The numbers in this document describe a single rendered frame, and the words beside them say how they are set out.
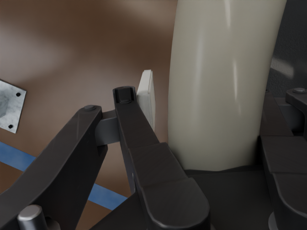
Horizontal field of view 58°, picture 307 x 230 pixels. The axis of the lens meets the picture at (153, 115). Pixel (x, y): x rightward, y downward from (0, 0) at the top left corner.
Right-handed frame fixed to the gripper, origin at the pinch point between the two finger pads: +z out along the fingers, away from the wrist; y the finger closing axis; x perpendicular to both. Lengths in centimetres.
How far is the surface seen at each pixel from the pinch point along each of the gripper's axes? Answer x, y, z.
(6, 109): -25, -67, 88
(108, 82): -17, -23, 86
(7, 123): -32, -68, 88
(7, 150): -44, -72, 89
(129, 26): 2, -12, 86
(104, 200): -70, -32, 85
